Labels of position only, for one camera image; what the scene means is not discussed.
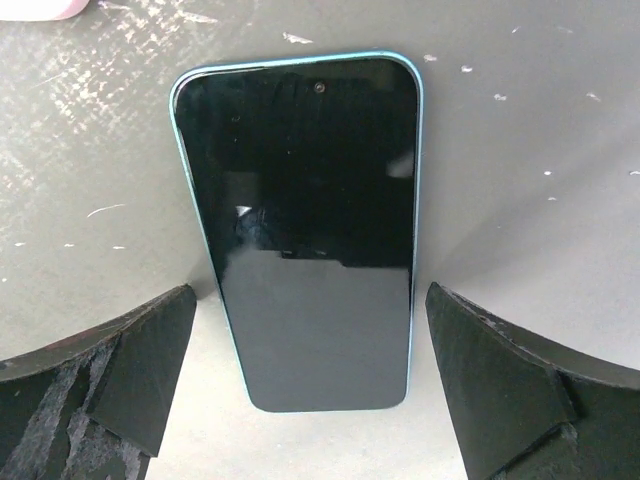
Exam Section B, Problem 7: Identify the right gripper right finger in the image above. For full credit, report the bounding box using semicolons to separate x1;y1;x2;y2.
425;283;639;479

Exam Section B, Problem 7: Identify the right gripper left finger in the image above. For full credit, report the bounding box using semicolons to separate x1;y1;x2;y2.
1;285;196;480

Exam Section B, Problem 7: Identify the teal phone black screen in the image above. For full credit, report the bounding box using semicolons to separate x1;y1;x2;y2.
169;50;424;413

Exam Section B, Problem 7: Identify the pink phone case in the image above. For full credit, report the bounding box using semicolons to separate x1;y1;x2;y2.
0;0;89;22

